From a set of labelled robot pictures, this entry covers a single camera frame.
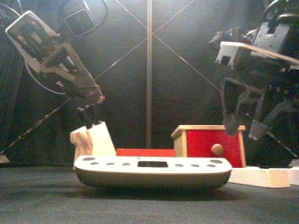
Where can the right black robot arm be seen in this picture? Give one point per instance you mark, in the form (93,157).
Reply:
(281,11)

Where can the white egg block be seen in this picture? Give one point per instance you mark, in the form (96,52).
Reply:
(264,176)

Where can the wooden knife block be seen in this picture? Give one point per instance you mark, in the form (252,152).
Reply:
(93,143)

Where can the red flat block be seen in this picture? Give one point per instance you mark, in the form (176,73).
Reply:
(145,152)

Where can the wooden box with red drawer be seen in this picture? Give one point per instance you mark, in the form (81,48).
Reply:
(209,145)

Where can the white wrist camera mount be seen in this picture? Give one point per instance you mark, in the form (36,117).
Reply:
(233,54)

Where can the vertical metal frame pole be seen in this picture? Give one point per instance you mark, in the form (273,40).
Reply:
(148,73)

